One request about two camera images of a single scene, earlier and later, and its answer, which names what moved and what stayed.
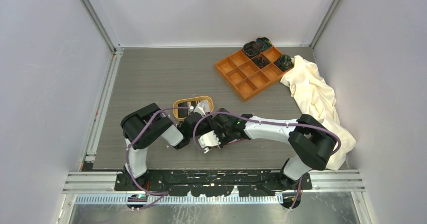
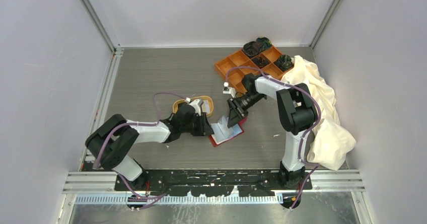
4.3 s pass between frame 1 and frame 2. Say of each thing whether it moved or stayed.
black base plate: stayed
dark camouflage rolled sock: stayed
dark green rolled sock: stayed
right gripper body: moved
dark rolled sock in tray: stayed
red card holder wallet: moved
